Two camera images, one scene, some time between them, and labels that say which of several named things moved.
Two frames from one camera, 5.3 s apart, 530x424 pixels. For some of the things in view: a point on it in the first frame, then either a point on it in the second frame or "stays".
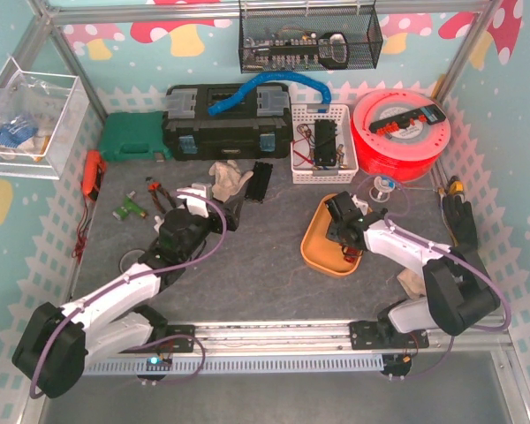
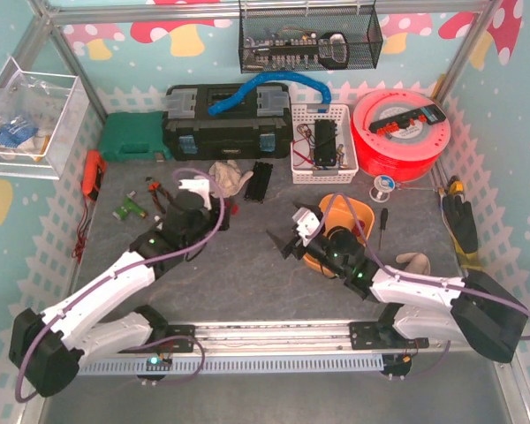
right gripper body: x=336 y=232 → x=293 y=246
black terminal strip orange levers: x=431 y=114 stays
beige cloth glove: x=229 y=179 stays
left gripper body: x=221 y=215 stays
